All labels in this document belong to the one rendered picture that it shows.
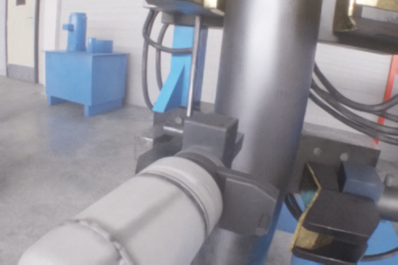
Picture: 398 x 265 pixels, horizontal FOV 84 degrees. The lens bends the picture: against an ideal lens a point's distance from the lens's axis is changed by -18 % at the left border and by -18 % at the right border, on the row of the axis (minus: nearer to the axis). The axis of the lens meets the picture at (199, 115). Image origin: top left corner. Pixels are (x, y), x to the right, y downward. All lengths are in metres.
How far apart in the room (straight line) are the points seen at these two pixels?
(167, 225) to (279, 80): 0.39
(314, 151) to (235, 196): 0.57
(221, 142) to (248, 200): 0.07
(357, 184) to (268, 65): 0.39
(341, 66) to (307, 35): 2.07
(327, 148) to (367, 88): 1.88
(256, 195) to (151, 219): 0.11
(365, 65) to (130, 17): 2.58
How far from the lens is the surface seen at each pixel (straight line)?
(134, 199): 0.19
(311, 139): 0.81
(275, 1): 0.52
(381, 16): 0.47
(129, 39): 3.27
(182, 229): 0.19
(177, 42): 0.89
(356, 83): 2.64
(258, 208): 0.26
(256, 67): 0.51
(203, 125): 0.28
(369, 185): 0.73
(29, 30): 4.89
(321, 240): 0.60
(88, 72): 2.71
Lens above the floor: 0.83
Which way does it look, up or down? 16 degrees down
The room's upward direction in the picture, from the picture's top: 6 degrees clockwise
